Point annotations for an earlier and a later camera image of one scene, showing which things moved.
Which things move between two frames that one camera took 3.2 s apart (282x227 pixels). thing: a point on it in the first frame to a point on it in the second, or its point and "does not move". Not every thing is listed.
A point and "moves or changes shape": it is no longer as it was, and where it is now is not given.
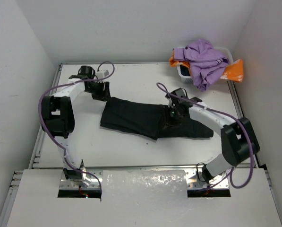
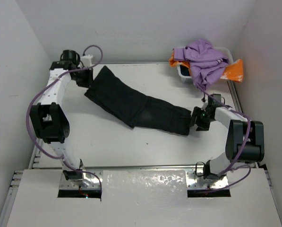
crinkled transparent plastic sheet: [144, 185] does not move
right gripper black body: [173, 117] to [200, 118]
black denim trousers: [148, 120] moves or changes shape
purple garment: [207, 65] does not move
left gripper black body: [98, 90] to [83, 77]
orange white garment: [234, 71] does not move
